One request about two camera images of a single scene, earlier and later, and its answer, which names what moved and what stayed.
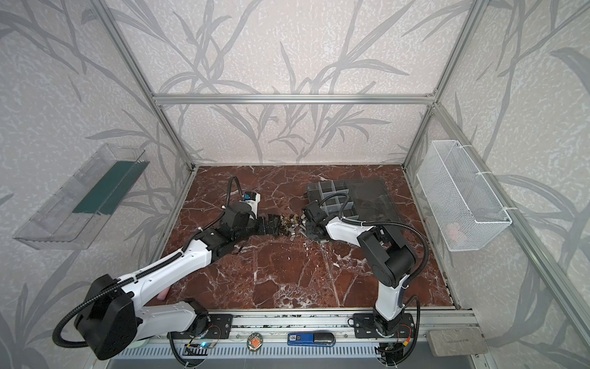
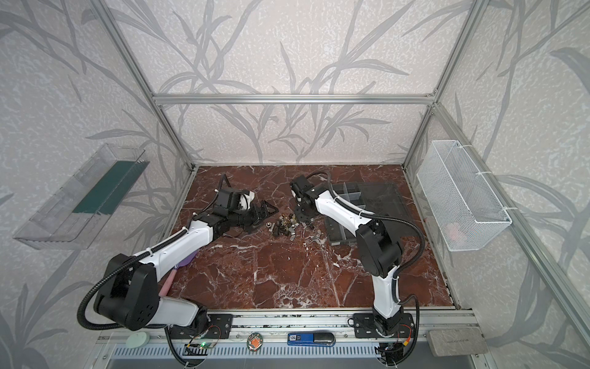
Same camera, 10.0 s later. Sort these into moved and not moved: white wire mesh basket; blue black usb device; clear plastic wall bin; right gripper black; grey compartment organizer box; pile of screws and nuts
Moved: right gripper black; grey compartment organizer box
Not moved: pile of screws and nuts; blue black usb device; clear plastic wall bin; white wire mesh basket
